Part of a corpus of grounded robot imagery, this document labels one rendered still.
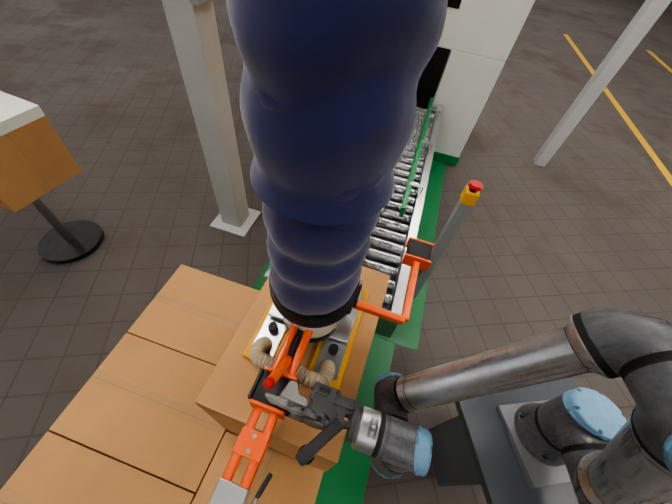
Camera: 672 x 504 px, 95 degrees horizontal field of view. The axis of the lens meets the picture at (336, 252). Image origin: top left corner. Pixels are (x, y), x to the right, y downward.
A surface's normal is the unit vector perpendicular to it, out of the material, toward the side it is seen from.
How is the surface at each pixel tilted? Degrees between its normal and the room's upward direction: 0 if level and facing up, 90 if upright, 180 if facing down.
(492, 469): 0
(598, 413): 10
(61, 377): 0
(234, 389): 0
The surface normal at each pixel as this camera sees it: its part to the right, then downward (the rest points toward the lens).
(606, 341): -0.86, -0.17
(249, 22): -0.62, 0.33
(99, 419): 0.10, -0.61
